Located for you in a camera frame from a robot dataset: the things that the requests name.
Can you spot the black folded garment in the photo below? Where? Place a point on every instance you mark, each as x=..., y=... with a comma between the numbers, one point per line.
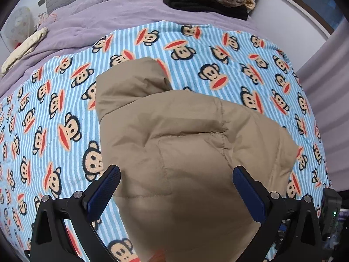
x=239, y=12

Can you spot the purple duvet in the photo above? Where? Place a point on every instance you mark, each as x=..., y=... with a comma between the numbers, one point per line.
x=79, y=31

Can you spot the beige puffer jacket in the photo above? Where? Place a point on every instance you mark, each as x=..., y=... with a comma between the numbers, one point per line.
x=177, y=150

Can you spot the cream folded garment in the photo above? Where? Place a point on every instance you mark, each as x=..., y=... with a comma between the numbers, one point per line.
x=26, y=47

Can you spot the purple curtain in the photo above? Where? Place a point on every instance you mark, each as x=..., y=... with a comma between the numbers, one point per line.
x=324, y=78

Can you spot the dark framed window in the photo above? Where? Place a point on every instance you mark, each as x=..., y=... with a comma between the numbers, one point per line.
x=326, y=12

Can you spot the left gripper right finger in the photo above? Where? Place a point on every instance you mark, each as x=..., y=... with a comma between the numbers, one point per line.
x=302, y=239

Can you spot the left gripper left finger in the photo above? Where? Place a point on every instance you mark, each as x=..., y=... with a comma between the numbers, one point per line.
x=50, y=240

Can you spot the blue striped monkey blanket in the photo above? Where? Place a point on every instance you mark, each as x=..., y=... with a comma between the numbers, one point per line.
x=50, y=133

